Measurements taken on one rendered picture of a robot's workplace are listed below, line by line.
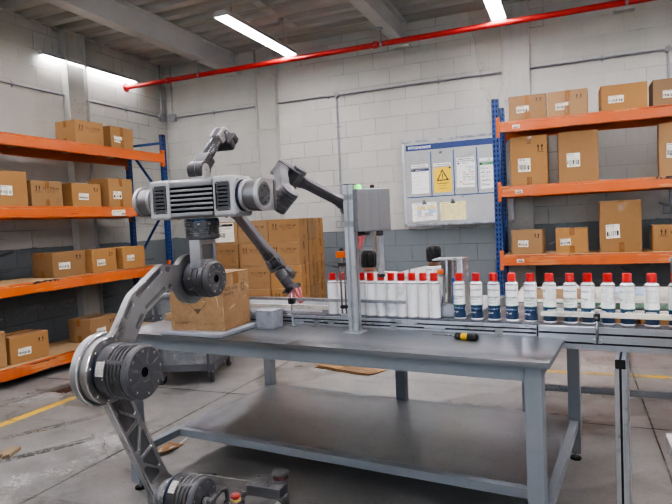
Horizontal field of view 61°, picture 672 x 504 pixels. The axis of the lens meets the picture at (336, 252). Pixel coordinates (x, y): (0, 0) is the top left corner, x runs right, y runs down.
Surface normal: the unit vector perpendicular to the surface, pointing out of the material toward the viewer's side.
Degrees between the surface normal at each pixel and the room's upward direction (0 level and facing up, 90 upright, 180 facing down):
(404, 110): 90
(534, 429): 90
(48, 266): 90
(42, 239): 90
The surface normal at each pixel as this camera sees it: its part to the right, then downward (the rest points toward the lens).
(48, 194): 0.93, -0.02
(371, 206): 0.45, 0.03
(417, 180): -0.40, 0.06
